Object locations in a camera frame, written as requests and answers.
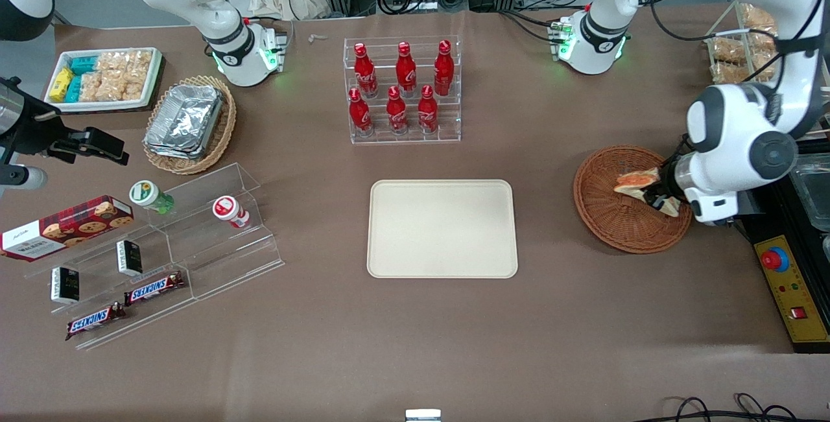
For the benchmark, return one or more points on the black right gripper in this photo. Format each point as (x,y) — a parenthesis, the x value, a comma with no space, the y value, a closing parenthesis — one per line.
(34,131)

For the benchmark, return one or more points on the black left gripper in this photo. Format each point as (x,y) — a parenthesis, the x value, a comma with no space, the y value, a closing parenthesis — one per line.
(666,176)

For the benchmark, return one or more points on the triangular sandwich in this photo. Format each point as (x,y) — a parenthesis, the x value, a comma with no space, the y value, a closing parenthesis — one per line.
(635,181)

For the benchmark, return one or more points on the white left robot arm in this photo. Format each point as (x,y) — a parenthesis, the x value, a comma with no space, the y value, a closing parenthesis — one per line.
(733,130)

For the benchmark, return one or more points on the white rectangular snack tray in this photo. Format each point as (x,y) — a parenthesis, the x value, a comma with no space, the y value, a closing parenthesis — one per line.
(104,105)

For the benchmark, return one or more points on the round brown wicker basket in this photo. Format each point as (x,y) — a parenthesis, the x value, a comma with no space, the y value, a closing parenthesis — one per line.
(616,227)

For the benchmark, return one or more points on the oval light wicker basket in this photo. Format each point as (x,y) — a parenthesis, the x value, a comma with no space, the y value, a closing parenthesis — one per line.
(224,130)

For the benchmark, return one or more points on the cream plastic tray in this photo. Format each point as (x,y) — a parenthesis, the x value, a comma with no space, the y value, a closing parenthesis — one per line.
(441,227)

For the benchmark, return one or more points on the teal snack packet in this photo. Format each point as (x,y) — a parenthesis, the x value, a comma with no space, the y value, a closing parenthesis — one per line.
(73,89)
(83,64)

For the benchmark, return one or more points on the clear bag of crackers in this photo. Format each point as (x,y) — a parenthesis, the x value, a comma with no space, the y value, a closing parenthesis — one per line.
(141,62)
(111,62)
(97,87)
(130,88)

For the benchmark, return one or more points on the yellow snack packet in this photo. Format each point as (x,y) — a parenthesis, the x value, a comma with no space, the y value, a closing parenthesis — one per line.
(60,83)

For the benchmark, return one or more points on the green lid drink cup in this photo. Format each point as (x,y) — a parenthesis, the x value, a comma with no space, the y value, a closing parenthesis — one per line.
(144,192)

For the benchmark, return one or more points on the red tartan cookie box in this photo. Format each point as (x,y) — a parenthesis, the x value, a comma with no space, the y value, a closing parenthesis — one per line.
(71,224)

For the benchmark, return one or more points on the stack of foil trays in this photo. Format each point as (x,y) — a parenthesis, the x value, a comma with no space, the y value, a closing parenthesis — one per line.
(185,120)

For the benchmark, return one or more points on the black metal control box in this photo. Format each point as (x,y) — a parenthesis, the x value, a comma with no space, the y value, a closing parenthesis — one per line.
(771,214)

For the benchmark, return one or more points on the small black white box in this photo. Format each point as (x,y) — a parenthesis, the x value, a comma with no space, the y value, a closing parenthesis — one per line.
(130,258)
(65,284)

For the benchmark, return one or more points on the red emergency stop button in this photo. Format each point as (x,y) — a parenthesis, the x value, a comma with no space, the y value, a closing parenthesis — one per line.
(774,258)

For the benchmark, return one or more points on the bagged fried snack pack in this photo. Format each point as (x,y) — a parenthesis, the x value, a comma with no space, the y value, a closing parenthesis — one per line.
(758,19)
(733,73)
(729,51)

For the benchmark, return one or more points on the red lid drink cup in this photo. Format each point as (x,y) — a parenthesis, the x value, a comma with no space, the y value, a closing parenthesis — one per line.
(225,207)

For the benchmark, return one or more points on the Snickers chocolate bar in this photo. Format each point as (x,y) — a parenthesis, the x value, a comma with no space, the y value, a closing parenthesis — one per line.
(95,320)
(154,288)

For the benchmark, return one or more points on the steel food pan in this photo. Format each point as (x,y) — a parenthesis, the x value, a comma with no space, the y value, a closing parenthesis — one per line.
(814,188)

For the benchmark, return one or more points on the clear acrylic snack rack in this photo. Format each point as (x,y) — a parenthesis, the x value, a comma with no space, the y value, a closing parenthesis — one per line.
(720,26)

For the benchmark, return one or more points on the clear acrylic stepped shelf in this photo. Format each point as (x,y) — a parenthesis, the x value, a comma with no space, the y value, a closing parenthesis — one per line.
(233,266)

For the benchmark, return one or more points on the yellow control panel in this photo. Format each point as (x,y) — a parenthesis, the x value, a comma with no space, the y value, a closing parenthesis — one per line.
(807,330)

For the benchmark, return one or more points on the red cola bottle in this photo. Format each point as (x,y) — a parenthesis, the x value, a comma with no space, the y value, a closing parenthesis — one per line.
(428,113)
(360,116)
(397,114)
(443,72)
(365,75)
(406,72)

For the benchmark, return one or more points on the clear acrylic bottle rack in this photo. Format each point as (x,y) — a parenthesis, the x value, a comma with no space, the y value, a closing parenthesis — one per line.
(415,139)

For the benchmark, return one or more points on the small white plastic clip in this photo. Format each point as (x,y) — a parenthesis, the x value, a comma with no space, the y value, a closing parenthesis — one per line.
(318,37)

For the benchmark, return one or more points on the small silver box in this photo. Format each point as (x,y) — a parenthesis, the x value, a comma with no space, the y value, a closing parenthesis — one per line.
(423,415)

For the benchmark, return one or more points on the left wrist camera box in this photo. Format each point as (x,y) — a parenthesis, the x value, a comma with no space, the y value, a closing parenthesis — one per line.
(710,208)

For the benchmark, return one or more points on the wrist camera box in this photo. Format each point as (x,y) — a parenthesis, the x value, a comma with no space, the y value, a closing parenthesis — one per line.
(710,208)
(26,179)

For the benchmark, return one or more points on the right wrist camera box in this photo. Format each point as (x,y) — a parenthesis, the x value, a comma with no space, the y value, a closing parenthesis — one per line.
(26,179)

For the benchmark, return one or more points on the red rocker switch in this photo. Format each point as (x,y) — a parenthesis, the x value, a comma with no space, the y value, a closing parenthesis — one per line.
(799,312)

